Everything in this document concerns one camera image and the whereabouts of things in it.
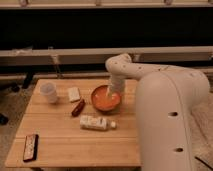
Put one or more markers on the white plastic cup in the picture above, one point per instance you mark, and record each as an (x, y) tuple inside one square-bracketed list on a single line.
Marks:
[(48, 90)]

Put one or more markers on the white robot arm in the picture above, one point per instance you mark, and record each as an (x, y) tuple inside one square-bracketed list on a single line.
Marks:
[(164, 98)]

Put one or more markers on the white plastic bottle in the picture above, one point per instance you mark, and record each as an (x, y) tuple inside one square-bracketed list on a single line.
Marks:
[(96, 123)]

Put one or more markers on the orange ceramic bowl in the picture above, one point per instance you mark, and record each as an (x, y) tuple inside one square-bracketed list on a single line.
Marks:
[(101, 102)]

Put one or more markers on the red-brown snack packet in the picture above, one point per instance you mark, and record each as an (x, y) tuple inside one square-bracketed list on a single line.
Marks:
[(77, 110)]

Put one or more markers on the grey metal rail bench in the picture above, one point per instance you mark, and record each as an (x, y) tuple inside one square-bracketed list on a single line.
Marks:
[(29, 57)]

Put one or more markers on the white rectangular sponge block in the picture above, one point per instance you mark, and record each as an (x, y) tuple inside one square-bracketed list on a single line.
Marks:
[(74, 94)]

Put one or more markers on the wooden table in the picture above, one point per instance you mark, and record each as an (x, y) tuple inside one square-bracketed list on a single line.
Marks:
[(62, 143)]

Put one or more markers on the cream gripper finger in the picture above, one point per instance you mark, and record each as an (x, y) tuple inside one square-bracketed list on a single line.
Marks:
[(109, 93)]

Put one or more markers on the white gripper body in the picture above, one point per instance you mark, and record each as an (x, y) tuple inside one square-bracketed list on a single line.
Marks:
[(116, 84)]

